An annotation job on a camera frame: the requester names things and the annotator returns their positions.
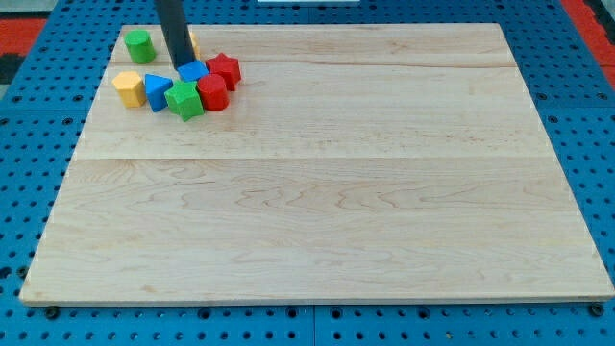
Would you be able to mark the red cylinder block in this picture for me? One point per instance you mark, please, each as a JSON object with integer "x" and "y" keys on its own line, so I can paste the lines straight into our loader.
{"x": 213, "y": 92}

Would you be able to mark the blue cube block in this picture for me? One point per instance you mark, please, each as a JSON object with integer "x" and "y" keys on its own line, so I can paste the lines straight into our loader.
{"x": 192, "y": 71}

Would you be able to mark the red star block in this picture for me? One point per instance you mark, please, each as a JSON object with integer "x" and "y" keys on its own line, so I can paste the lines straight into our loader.
{"x": 227, "y": 67}

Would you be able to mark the green star block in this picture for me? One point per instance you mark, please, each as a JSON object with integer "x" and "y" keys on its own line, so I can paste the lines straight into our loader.
{"x": 184, "y": 100}

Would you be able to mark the light wooden board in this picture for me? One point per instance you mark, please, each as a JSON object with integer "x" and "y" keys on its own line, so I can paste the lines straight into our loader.
{"x": 355, "y": 164}

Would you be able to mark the blue triangle block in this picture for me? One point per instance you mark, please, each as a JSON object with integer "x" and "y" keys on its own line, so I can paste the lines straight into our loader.
{"x": 155, "y": 88}

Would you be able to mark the yellow block behind rod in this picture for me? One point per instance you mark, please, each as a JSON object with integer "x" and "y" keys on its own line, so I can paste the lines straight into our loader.
{"x": 195, "y": 45}

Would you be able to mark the yellow hexagon block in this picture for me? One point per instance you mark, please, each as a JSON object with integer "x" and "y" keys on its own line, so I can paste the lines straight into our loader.
{"x": 130, "y": 88}

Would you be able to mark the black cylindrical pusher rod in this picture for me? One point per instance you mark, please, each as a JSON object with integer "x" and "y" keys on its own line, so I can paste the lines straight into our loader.
{"x": 174, "y": 27}

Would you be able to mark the green cylinder block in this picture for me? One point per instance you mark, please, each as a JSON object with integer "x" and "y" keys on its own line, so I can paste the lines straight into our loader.
{"x": 140, "y": 46}

